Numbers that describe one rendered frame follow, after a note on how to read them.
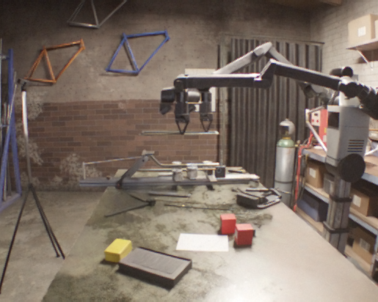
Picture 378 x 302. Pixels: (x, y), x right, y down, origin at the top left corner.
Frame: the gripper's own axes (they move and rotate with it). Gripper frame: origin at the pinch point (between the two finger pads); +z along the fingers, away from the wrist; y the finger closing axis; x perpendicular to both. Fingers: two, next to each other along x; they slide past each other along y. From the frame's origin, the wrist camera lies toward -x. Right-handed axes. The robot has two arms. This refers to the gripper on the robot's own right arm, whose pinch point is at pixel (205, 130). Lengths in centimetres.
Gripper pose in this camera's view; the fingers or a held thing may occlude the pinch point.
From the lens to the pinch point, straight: 150.1
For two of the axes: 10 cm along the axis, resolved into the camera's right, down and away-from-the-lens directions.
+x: 10.0, 0.0, -0.1
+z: 0.0, 9.9, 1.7
